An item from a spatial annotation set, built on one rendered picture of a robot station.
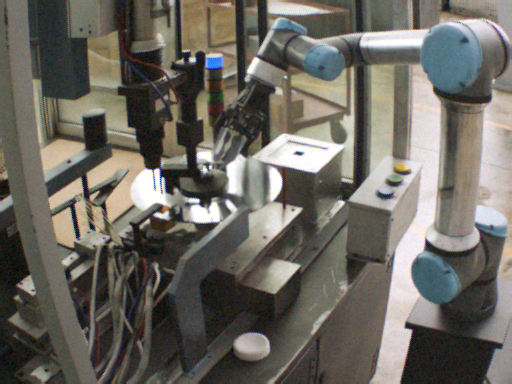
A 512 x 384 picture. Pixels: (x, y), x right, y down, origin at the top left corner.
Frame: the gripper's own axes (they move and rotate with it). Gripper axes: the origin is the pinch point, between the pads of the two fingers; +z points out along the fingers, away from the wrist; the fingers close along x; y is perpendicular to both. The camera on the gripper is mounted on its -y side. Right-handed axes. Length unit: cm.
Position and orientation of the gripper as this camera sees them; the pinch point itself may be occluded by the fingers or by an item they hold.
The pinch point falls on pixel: (218, 163)
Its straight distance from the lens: 139.6
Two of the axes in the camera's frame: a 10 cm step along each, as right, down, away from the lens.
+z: -4.4, 8.8, 1.7
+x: 8.8, 4.0, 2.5
